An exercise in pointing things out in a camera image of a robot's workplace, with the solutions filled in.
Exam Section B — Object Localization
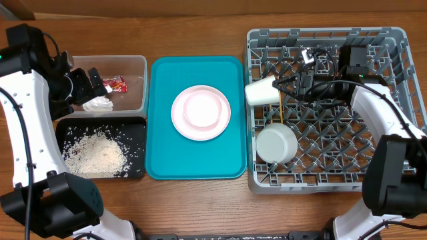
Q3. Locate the black plastic tray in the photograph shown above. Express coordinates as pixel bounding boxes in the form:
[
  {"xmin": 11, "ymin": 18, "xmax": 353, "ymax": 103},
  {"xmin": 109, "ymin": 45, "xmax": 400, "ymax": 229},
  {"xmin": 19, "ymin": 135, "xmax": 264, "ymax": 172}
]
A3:
[{"xmin": 55, "ymin": 116, "xmax": 147, "ymax": 180}]

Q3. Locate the large white plate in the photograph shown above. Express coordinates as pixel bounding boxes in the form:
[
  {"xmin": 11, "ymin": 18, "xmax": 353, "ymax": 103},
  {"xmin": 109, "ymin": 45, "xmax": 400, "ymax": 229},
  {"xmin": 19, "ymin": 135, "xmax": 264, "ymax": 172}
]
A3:
[{"xmin": 171, "ymin": 85, "xmax": 232, "ymax": 141}]

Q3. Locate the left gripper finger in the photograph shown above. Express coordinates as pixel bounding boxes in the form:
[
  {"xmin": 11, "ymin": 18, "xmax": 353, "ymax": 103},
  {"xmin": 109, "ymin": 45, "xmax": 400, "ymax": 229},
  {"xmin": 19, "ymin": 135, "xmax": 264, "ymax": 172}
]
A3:
[
  {"xmin": 69, "ymin": 68, "xmax": 94, "ymax": 106},
  {"xmin": 88, "ymin": 68, "xmax": 107, "ymax": 97}
]

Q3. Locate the white cup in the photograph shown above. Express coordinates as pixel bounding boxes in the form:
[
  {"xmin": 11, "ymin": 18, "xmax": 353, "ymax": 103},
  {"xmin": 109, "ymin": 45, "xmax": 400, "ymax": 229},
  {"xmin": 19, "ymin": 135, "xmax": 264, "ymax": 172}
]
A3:
[{"xmin": 244, "ymin": 76, "xmax": 280, "ymax": 106}]

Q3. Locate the white rice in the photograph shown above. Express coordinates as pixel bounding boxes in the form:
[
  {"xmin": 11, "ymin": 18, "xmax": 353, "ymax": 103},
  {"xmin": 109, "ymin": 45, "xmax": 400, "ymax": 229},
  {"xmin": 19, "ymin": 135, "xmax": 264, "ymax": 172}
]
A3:
[{"xmin": 61, "ymin": 125, "xmax": 146, "ymax": 179}]

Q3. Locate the clear plastic bin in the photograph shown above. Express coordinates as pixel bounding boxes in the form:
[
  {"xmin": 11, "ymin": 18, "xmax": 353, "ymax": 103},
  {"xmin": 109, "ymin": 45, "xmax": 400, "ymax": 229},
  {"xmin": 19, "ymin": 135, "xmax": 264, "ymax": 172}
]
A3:
[{"xmin": 68, "ymin": 55, "xmax": 149, "ymax": 118}]

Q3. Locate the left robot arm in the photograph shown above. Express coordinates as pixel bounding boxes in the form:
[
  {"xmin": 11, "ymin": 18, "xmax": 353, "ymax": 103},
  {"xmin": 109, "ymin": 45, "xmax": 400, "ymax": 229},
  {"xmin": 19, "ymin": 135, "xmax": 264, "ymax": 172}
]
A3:
[{"xmin": 1, "ymin": 24, "xmax": 144, "ymax": 239}]

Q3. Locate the grey dishwasher rack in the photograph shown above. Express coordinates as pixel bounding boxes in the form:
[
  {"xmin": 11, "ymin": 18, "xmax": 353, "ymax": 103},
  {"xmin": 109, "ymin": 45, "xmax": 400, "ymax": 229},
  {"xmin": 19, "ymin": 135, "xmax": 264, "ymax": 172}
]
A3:
[{"xmin": 244, "ymin": 27, "xmax": 426, "ymax": 194}]

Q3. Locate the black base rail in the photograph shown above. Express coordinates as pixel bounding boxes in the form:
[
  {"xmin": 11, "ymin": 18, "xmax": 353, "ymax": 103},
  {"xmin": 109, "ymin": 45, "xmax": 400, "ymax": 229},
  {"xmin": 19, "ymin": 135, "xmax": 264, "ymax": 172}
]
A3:
[{"xmin": 147, "ymin": 230, "xmax": 335, "ymax": 240}]

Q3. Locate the white napkin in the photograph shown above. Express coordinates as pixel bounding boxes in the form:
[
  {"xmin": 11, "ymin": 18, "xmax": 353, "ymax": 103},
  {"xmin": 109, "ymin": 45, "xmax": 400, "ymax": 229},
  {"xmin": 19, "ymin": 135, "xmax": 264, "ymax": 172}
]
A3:
[{"xmin": 83, "ymin": 96, "xmax": 113, "ymax": 112}]

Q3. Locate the teal serving tray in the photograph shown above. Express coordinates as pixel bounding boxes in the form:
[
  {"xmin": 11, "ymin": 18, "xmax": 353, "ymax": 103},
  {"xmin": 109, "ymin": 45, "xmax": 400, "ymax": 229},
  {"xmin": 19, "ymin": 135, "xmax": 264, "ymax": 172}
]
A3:
[{"xmin": 145, "ymin": 56, "xmax": 247, "ymax": 180}]

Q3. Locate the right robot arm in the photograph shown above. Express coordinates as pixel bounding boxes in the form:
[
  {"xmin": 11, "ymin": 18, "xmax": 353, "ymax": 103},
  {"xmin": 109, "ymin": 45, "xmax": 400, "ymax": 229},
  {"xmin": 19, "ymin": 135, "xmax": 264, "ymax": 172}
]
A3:
[{"xmin": 272, "ymin": 45, "xmax": 426, "ymax": 239}]

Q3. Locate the red foil wrapper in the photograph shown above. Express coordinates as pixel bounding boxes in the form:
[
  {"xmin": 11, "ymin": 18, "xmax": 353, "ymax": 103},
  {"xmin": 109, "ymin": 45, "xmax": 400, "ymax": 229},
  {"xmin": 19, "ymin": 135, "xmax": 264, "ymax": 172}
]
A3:
[{"xmin": 102, "ymin": 75, "xmax": 127, "ymax": 93}]

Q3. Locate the cardboard backdrop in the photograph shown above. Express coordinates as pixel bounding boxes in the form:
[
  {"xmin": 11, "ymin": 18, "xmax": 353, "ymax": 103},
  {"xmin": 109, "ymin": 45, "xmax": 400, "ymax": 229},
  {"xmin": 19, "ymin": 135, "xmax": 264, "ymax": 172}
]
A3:
[{"xmin": 1, "ymin": 0, "xmax": 426, "ymax": 20}]

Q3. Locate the white bowl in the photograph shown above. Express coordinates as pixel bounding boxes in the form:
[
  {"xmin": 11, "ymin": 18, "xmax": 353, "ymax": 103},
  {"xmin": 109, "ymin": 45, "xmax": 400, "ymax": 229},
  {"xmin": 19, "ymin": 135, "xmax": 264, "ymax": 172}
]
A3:
[{"xmin": 256, "ymin": 123, "xmax": 298, "ymax": 163}]

